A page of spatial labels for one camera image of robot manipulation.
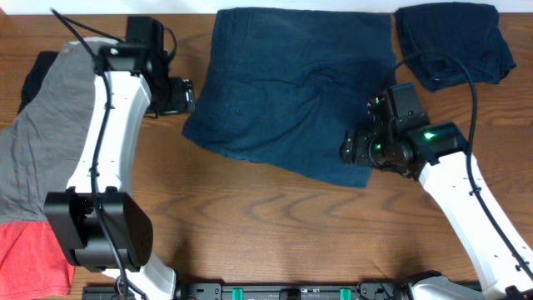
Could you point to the black garment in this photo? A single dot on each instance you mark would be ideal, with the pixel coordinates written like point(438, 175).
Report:
point(34, 79)

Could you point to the red garment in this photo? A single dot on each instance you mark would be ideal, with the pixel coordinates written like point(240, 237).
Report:
point(32, 263)

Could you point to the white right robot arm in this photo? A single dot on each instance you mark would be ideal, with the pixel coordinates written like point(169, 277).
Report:
point(440, 159)

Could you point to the dark teal blue shorts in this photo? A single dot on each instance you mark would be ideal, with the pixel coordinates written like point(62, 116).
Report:
point(284, 86)

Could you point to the folded navy garment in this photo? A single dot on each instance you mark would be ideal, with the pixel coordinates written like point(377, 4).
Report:
point(467, 31)

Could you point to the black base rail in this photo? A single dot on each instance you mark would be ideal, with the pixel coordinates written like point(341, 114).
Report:
point(366, 290)

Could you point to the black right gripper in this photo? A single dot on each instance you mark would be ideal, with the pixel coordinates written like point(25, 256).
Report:
point(355, 149)

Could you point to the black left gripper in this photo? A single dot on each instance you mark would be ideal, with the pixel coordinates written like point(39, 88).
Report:
point(183, 97)

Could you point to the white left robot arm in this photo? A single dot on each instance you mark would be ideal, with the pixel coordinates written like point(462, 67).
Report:
point(95, 220)

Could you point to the grey shorts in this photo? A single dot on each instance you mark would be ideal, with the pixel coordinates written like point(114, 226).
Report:
point(41, 148)

